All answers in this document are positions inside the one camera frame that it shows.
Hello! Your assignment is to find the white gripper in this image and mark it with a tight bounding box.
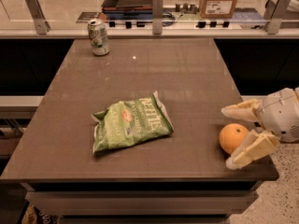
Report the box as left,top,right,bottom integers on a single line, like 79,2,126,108
221,88,299,170

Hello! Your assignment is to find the orange fruit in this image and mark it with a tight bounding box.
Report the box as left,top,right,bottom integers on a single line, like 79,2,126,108
219,123,249,154

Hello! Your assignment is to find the green 7up can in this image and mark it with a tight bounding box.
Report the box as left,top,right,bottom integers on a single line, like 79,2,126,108
88,19,109,56

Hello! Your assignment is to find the green chip bag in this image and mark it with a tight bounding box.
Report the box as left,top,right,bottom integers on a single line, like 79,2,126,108
92,91,174,154

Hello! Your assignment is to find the brown cardboard box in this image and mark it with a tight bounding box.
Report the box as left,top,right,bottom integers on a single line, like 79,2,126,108
199,0,237,19

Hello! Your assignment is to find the grey table drawer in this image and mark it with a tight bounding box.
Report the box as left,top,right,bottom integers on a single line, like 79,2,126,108
26,190,258,216

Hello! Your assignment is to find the dark tray stack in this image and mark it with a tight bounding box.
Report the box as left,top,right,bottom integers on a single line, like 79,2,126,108
102,0,152,21

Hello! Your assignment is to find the snack bag under table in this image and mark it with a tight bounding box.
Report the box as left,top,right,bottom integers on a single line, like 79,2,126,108
21,204,57,224

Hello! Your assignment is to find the right metal glass bracket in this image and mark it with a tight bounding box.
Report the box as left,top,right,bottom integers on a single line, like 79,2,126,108
263,0,291,35

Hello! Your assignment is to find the metal glass bracket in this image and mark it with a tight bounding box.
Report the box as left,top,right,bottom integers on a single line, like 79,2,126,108
152,0,164,35
25,0,50,35
263,0,291,35

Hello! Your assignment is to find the middle metal glass bracket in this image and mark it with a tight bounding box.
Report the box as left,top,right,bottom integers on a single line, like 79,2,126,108
152,0,164,35

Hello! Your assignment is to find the left metal glass bracket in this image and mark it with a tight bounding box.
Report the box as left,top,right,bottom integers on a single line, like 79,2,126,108
25,0,50,35

